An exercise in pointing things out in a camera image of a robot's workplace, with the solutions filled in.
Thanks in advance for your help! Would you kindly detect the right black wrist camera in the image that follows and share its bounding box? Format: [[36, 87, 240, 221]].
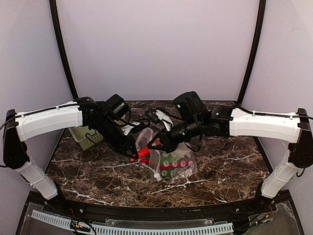
[[145, 108, 174, 131]]

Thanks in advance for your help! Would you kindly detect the right black frame post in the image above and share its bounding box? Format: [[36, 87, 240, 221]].
[[236, 0, 267, 106]]

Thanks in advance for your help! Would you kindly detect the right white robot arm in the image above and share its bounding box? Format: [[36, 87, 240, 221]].
[[147, 91, 313, 199]]

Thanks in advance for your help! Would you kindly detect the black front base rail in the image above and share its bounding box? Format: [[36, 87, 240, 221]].
[[14, 190, 306, 235]]

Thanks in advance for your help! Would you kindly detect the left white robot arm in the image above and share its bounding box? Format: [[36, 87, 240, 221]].
[[0, 94, 138, 200]]

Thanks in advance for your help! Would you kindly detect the beige perforated plastic basket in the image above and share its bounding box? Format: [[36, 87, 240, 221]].
[[69, 118, 127, 150]]

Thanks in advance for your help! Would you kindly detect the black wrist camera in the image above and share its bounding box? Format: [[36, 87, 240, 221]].
[[121, 118, 151, 136], [145, 108, 174, 131]]

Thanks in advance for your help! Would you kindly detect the black frame post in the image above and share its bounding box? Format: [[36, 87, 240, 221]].
[[236, 0, 267, 106], [49, 0, 79, 99]]

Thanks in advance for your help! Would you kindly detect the white bok choy toy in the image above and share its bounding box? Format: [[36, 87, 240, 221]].
[[156, 152, 187, 179]]

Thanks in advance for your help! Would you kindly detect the clear zip top bag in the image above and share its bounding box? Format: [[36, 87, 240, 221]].
[[135, 128, 198, 182]]

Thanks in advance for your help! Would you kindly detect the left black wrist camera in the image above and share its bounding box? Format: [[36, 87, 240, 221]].
[[121, 118, 151, 136]]

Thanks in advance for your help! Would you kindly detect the dark red chili toy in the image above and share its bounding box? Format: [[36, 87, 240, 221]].
[[139, 159, 194, 170]]

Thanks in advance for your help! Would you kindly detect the red pepper toy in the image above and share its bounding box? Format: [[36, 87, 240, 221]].
[[131, 146, 150, 162]]

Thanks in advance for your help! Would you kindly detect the white slotted cable duct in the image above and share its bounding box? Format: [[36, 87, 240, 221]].
[[31, 210, 234, 235]]

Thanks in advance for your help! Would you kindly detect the left black frame post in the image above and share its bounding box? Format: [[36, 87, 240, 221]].
[[49, 0, 79, 99]]

